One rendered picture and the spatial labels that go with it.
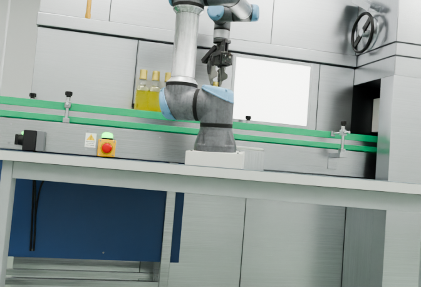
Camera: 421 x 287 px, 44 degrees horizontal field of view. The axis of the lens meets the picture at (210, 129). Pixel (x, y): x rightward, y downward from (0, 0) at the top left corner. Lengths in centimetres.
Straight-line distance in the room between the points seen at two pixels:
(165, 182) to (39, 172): 45
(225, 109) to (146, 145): 53
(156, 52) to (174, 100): 74
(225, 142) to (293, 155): 75
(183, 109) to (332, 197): 59
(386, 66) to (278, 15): 61
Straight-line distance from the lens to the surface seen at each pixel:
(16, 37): 564
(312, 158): 254
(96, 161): 185
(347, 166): 262
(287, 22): 281
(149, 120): 226
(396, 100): 258
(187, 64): 189
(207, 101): 182
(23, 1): 572
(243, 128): 244
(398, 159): 257
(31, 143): 215
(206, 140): 180
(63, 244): 227
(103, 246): 227
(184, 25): 192
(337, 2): 296
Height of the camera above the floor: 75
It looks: 4 degrees up
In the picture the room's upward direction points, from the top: 5 degrees clockwise
